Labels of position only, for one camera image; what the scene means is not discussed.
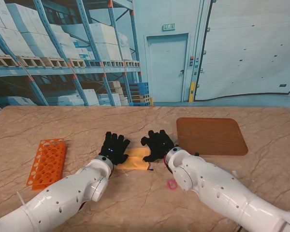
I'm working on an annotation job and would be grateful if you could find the warehouse print backdrop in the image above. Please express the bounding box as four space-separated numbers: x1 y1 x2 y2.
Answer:
0 0 290 108

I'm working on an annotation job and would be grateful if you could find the pink rubber band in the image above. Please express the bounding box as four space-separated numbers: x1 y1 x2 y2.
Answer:
166 179 178 191

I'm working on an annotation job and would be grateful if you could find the yellow orange cloth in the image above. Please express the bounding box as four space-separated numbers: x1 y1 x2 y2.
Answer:
117 147 150 171

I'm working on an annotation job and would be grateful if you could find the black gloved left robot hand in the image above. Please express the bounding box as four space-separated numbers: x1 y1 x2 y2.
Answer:
98 131 131 166

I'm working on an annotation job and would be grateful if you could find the brown wooden tray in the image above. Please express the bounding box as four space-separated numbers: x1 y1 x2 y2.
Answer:
176 117 248 156

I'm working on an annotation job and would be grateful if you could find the red black right arm cable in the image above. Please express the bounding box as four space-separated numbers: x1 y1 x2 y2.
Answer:
163 154 171 172

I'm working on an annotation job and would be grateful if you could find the orange plastic test tube rack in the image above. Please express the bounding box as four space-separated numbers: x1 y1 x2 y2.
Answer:
26 138 68 191

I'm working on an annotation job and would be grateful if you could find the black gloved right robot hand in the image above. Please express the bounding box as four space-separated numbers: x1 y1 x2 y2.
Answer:
140 130 176 163

